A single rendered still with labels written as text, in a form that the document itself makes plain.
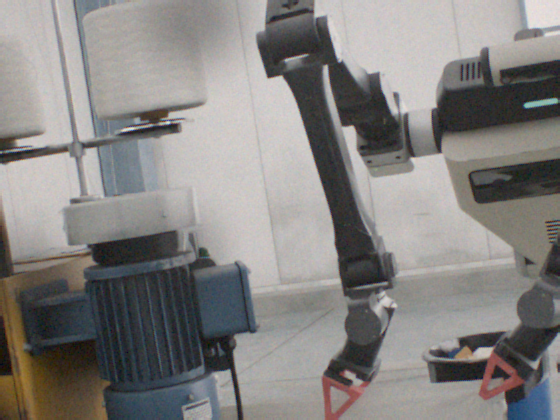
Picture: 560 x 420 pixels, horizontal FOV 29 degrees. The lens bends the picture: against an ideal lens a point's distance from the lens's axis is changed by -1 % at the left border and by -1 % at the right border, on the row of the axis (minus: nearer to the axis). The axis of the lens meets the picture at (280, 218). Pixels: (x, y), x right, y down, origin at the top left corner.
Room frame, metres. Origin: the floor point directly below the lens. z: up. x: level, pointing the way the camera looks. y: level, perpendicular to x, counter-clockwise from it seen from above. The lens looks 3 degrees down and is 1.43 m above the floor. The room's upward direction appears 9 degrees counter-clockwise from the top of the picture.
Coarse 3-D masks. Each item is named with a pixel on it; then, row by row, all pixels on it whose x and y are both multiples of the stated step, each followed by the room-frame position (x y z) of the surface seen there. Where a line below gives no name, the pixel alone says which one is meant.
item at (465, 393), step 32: (416, 384) 1.68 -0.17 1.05; (448, 384) 1.64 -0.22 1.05; (480, 384) 1.63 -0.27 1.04; (224, 416) 1.73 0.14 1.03; (256, 416) 1.71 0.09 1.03; (288, 416) 1.69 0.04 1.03; (320, 416) 1.66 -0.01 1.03; (352, 416) 1.65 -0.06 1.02; (384, 416) 1.64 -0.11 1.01; (416, 416) 1.64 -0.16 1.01; (448, 416) 1.64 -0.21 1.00; (480, 416) 1.64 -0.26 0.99
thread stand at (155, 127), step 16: (64, 48) 1.60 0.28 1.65; (64, 64) 1.60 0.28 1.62; (64, 80) 1.60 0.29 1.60; (128, 128) 1.52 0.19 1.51; (144, 128) 1.52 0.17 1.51; (160, 128) 1.56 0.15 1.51; (176, 128) 1.55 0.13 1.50; (0, 144) 1.62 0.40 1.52; (16, 144) 1.64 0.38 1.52; (64, 144) 1.61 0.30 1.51; (80, 144) 1.59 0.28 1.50; (96, 144) 1.59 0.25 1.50; (0, 160) 1.64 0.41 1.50; (16, 160) 1.64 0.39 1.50; (80, 160) 1.60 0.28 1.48; (80, 176) 1.60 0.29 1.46
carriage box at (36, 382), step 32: (64, 256) 1.67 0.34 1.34; (0, 288) 1.34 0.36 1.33; (64, 352) 1.46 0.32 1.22; (0, 384) 1.35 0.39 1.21; (32, 384) 1.36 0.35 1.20; (64, 384) 1.44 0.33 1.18; (96, 384) 1.53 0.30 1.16; (0, 416) 1.35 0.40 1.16; (32, 416) 1.35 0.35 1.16; (64, 416) 1.43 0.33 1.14; (96, 416) 1.51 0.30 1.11
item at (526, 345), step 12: (504, 336) 1.62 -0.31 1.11; (516, 336) 1.59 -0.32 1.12; (528, 336) 1.58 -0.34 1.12; (540, 336) 1.57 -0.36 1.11; (552, 336) 1.58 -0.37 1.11; (504, 348) 1.57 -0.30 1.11; (516, 348) 1.59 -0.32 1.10; (528, 348) 1.58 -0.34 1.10; (540, 348) 1.58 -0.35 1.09; (528, 360) 1.58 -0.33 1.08; (528, 372) 1.56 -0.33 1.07
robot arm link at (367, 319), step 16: (384, 256) 1.65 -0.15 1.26; (352, 288) 1.68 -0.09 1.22; (368, 288) 1.65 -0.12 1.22; (384, 288) 1.64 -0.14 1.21; (352, 304) 1.58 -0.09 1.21; (368, 304) 1.57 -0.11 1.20; (352, 320) 1.58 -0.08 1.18; (368, 320) 1.57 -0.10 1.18; (384, 320) 1.59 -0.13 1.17; (352, 336) 1.58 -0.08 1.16; (368, 336) 1.57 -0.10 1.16
